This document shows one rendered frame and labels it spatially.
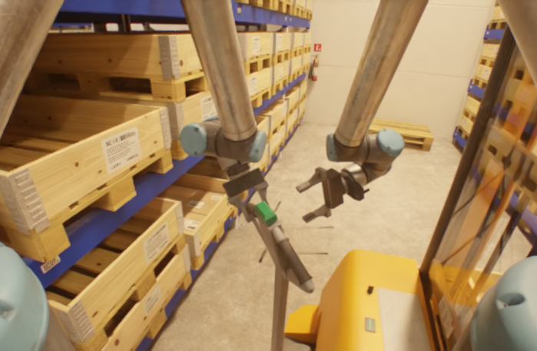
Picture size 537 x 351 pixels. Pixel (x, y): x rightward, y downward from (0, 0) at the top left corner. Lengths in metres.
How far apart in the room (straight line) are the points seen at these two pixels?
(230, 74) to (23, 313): 0.49
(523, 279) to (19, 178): 1.10
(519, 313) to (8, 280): 0.35
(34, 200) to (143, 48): 0.94
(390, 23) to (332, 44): 5.73
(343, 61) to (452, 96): 2.25
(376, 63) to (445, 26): 5.85
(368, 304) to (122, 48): 1.73
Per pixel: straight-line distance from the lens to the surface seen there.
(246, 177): 0.92
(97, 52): 1.91
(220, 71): 0.59
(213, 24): 0.55
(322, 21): 6.38
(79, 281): 1.74
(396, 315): 1.34
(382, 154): 0.93
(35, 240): 1.18
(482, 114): 1.23
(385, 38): 0.65
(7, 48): 0.43
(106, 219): 1.44
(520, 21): 0.55
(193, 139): 0.79
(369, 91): 0.72
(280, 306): 1.15
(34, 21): 0.45
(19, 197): 1.09
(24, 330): 0.27
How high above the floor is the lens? 1.89
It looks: 28 degrees down
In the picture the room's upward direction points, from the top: 2 degrees clockwise
